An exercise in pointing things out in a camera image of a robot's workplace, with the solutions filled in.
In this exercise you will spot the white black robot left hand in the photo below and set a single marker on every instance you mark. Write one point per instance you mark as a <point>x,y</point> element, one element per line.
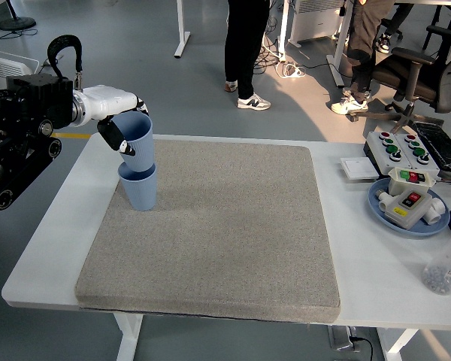
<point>105,101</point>

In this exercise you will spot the blue ribbed plastic cup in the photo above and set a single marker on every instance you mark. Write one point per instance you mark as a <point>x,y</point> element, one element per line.
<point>143,146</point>
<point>141,193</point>

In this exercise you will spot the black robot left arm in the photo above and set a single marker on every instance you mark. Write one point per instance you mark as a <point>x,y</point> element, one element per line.
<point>30,97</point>

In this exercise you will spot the white panel heater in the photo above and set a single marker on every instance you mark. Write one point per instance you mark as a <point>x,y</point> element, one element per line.
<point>312,22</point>
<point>7,65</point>

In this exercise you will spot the white desk leg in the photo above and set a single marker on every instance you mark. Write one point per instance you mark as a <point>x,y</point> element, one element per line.
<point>283,30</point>
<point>182,30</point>
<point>340,49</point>

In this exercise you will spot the black round stand base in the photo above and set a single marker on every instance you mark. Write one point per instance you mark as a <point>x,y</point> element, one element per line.
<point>17,23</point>

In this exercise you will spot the standing person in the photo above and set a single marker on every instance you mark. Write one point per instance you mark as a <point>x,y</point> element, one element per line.
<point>244,45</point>

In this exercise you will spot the grey-brown mat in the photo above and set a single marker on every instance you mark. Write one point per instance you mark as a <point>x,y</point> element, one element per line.
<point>229,225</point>

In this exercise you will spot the white table leg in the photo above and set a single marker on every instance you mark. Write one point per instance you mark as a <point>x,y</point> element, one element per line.
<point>129,338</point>
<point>398,346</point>

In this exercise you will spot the seated person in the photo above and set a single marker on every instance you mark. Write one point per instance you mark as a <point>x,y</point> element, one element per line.
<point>364,37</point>

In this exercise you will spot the white four-button control box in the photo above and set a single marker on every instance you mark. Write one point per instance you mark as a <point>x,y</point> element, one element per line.
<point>376,146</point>
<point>404,146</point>

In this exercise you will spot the white pipe fitting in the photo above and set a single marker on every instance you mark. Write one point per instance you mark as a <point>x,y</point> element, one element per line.
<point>384,201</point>
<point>436,212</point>

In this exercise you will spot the blue plate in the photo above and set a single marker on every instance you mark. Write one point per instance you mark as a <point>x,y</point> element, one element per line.
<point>417,230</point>

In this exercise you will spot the black keyboard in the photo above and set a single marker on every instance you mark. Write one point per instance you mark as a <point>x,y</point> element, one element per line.
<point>443,146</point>

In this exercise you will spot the black office chair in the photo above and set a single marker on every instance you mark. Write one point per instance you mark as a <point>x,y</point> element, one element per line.
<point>447,82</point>

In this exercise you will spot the clear bottle red cap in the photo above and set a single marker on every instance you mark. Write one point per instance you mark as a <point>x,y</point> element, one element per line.
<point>441,270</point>

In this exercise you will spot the white wall switch plate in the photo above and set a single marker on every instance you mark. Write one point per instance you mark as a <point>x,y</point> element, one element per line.
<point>359,168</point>

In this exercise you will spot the white green-red switch box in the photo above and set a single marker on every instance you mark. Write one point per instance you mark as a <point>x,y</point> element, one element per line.
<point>398,184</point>

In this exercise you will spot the grey red-black switch box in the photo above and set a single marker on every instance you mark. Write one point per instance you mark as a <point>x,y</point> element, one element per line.
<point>409,216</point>

